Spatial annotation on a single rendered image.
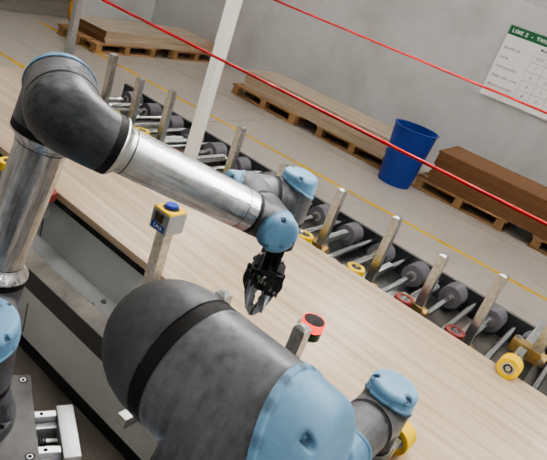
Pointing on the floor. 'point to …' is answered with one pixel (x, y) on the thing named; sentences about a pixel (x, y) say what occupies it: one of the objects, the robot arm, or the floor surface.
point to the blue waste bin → (402, 131)
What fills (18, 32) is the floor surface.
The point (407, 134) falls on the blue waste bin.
